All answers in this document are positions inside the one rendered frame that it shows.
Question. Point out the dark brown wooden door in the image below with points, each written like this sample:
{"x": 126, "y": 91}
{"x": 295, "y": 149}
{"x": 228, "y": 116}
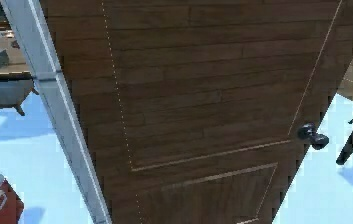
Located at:
{"x": 200, "y": 83}

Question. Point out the black round door knob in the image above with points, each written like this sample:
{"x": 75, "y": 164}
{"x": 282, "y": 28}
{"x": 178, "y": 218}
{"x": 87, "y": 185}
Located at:
{"x": 312, "y": 135}

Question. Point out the black chair leg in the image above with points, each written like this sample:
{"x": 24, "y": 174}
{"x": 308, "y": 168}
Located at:
{"x": 352, "y": 140}

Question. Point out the red box with white lid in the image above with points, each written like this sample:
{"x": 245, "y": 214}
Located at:
{"x": 0, "y": 201}

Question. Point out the white door frame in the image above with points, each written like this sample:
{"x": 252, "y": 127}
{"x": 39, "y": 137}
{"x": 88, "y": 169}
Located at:
{"x": 55, "y": 90}

